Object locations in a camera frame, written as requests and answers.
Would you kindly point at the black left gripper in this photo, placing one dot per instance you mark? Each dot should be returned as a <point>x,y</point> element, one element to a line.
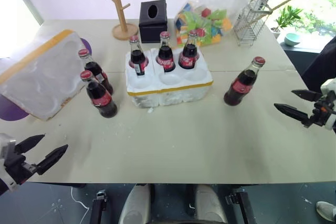
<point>18,167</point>

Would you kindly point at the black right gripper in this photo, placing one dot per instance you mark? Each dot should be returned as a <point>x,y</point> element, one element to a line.
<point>319,116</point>

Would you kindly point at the glass cola bottle red cap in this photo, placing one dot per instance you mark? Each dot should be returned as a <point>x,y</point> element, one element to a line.
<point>240,87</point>
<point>137,60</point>
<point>97,70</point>
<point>165,56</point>
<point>188,54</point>
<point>101,98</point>

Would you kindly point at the white foam lid yellow tape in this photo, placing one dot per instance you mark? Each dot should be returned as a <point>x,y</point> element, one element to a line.
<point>42,77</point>

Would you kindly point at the white foam bottle tray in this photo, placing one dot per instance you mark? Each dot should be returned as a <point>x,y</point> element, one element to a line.
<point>170,94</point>

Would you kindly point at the black tissue box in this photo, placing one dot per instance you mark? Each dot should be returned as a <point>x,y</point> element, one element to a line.
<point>153,26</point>

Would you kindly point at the person in dark clothing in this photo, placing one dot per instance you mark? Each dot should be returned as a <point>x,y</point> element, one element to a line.
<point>321,66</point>

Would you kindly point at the dark side cabinet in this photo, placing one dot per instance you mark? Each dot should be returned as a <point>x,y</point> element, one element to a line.
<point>299,56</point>

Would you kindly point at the teal bowl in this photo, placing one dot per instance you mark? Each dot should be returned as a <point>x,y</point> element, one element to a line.
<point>292,40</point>

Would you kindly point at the black table leg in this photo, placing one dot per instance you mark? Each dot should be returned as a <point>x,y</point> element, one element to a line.
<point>98,208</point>
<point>242,205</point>

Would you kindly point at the green potted plant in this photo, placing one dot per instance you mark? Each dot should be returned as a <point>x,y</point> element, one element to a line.
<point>286,18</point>

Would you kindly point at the grey shoe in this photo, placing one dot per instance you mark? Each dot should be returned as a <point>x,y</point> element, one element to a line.
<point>326,211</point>

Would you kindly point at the grey rounded shape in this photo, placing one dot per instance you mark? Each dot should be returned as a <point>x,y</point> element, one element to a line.
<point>136,205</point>
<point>210,204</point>

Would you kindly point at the plastic bag of colourful blocks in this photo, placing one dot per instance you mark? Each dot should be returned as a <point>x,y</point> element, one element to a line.
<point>212,22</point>

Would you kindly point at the wooden mug tree stand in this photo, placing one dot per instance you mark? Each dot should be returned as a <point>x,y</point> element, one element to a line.
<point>121,16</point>

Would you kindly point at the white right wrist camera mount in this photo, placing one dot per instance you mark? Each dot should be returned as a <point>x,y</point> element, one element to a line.
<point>329,86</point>

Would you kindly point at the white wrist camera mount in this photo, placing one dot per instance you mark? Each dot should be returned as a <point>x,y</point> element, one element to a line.
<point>5,142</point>
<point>329,86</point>

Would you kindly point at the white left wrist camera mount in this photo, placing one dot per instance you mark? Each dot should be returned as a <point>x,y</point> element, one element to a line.
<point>5,142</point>

